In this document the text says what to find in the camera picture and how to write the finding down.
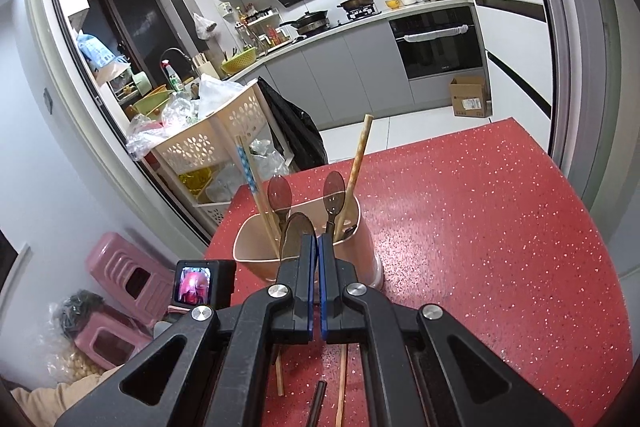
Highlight black wok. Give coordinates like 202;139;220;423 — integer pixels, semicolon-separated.
279;9;332;34

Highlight clear bag of yellow goods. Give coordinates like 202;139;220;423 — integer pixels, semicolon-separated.
46;289;123;380

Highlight green colander basket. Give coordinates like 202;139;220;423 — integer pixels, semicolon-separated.
220;47;259;76

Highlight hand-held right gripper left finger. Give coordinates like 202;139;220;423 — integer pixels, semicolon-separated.
55;232;319;427

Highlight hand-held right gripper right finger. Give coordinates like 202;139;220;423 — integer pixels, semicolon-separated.
319;234;574;427

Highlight condiment rack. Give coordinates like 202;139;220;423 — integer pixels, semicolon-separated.
234;4;295;48

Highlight blue patterned chopstick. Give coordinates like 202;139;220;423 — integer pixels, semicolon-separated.
234;135;282;255

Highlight blue white bag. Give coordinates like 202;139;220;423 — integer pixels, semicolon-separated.
74;31;119;68

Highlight hanging plastic bag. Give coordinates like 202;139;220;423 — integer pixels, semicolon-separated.
192;11;219;41

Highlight white towel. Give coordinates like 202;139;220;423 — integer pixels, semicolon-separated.
403;23;469;44

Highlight dark chopstick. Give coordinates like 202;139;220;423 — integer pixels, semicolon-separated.
305;380;328;427

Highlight green plastic basin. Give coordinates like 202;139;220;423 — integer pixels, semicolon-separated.
131;84;174;116

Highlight person's leg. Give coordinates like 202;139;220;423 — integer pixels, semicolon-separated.
9;363;127;427

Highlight crumpled clear plastic bags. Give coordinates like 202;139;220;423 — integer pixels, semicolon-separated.
125;74;261;162

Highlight wooden knife block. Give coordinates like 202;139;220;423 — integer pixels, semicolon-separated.
192;52;221;80

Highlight yellow patterned chopstick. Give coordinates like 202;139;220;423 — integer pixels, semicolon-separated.
333;114;375;239

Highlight black garbage bag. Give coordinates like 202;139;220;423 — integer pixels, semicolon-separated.
257;76;329;174

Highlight black built-in oven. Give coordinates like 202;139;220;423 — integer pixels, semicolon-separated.
388;5;489;82

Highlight plain wooden chopstick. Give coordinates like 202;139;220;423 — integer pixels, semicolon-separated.
335;344;349;427
273;353;286;398

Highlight kitchen faucet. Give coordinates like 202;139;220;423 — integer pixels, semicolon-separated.
159;47;194;78

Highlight green spray bottle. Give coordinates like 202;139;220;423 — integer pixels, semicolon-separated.
159;59;187;94

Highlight beige pink utensil holder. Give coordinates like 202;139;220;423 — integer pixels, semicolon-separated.
233;194;384;294

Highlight cardboard box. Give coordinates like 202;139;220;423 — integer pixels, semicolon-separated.
448;75;492;118

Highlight pink plastic stool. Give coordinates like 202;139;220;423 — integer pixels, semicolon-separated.
71;311;152;372
84;231;177;329

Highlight dark brown spoon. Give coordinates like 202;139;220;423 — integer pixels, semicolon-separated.
322;171;347;235
279;212;316;264
267;174;294;235

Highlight beige perforated storage cart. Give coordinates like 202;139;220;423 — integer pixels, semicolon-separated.
149;79;282;229

